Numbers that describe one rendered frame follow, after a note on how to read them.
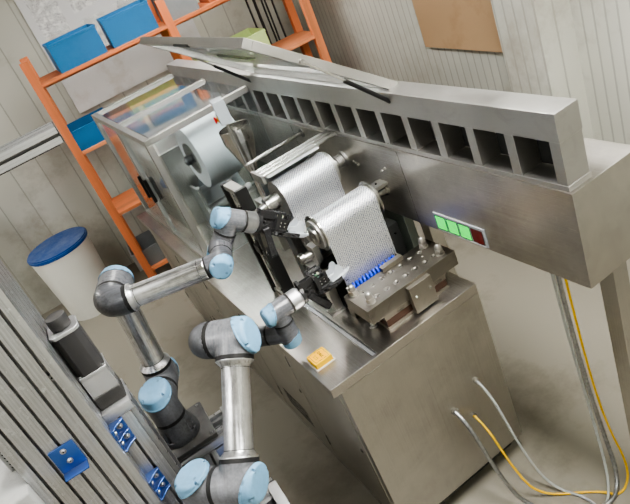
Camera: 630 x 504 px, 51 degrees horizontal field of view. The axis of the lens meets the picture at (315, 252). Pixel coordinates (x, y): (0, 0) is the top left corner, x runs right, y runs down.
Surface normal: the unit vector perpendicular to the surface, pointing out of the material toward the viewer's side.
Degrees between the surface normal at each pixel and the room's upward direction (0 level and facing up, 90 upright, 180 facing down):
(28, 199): 90
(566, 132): 90
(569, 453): 0
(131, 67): 90
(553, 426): 0
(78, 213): 90
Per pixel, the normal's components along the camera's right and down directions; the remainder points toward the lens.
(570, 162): 0.48, 0.28
